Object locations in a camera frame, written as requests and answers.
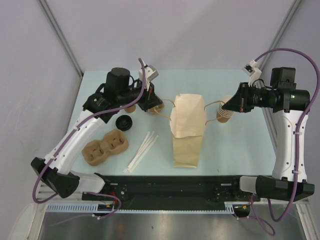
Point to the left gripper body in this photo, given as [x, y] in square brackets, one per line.
[148, 93]

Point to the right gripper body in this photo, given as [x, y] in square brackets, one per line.
[248, 100]

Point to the single brown pulp carrier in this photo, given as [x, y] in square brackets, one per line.
[156, 109]

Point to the brown paper coffee cup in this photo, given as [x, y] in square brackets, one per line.
[130, 109]

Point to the kraft paper takeout bag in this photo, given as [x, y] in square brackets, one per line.
[187, 121]

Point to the brown pulp cup carrier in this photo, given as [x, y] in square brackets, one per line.
[97, 152]

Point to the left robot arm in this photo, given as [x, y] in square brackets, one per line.
[119, 91]

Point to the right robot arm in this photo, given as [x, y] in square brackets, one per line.
[289, 177]

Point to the stack of paper cups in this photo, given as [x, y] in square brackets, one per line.
[223, 115]

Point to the white wrapped straw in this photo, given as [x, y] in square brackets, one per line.
[141, 155]
[146, 140]

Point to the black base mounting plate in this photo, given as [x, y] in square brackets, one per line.
[172, 193]

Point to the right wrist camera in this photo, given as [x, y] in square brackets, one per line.
[252, 71]

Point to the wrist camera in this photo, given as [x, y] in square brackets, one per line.
[252, 71]
[150, 74]

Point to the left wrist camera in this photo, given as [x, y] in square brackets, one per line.
[150, 74]

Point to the white slotted cable duct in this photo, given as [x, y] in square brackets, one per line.
[104, 208]

